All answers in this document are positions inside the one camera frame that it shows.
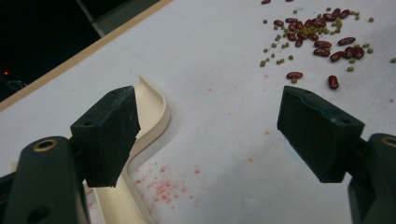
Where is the cream plastic dustpan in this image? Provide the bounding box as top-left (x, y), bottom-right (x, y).
top-left (66, 74), bottom-right (172, 224)

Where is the white board sheet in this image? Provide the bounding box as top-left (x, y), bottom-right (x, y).
top-left (0, 0), bottom-right (396, 224)

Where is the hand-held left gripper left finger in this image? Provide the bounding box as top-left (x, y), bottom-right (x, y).
top-left (69, 85), bottom-right (142, 189)

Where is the pile of red and green beans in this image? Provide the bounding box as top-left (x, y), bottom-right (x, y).
top-left (260, 0), bottom-right (396, 91)

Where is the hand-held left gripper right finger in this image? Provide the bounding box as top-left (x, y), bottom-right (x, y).
top-left (276, 85), bottom-right (366, 184)

